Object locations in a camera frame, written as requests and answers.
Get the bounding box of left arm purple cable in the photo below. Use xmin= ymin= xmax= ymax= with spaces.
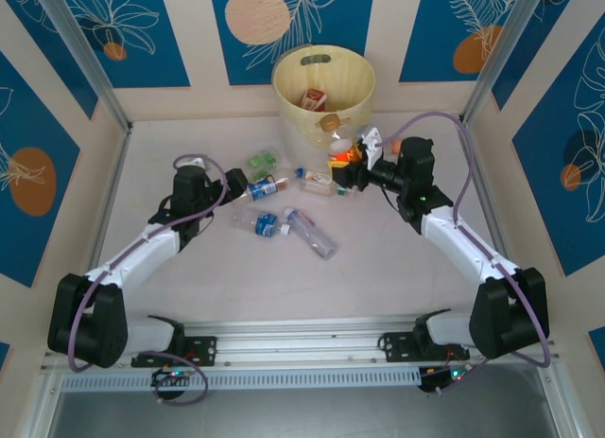
xmin=68 ymin=154 xmax=233 ymax=406

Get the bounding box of grey metal panel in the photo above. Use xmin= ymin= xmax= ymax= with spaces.
xmin=44 ymin=364 xmax=562 ymax=438

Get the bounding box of blue label bottle white cap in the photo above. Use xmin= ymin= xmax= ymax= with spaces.
xmin=231 ymin=209 xmax=291 ymax=240

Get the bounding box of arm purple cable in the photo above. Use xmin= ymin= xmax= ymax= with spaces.
xmin=375 ymin=111 xmax=554 ymax=396
xmin=68 ymin=154 xmax=233 ymax=406

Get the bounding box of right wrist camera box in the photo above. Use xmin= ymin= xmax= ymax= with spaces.
xmin=357 ymin=126 xmax=385 ymax=172

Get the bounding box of white slotted cable duct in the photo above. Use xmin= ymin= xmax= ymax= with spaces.
xmin=60 ymin=366 xmax=423 ymax=393

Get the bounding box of aluminium corner post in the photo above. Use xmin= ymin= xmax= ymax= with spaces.
xmin=460 ymin=0 xmax=555 ymax=127
xmin=35 ymin=0 xmax=134 ymax=132

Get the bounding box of clear bottle green label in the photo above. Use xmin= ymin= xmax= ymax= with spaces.
xmin=248 ymin=148 xmax=281 ymax=182

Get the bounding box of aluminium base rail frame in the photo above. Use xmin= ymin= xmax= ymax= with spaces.
xmin=40 ymin=314 xmax=562 ymax=374

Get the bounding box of red gold label bottle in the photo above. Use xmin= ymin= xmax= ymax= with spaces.
xmin=302 ymin=88 xmax=330 ymax=114

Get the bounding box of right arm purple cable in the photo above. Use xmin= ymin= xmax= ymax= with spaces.
xmin=375 ymin=111 xmax=554 ymax=396

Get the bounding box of cream bin with yellow liner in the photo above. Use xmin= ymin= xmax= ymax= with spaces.
xmin=272 ymin=44 xmax=378 ymax=167

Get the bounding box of aluminium side rail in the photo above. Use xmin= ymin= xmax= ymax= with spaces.
xmin=68 ymin=125 xmax=134 ymax=335
xmin=451 ymin=114 xmax=530 ymax=324

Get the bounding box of clear bottle pink label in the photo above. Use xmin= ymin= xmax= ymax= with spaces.
xmin=282 ymin=206 xmax=339 ymax=260

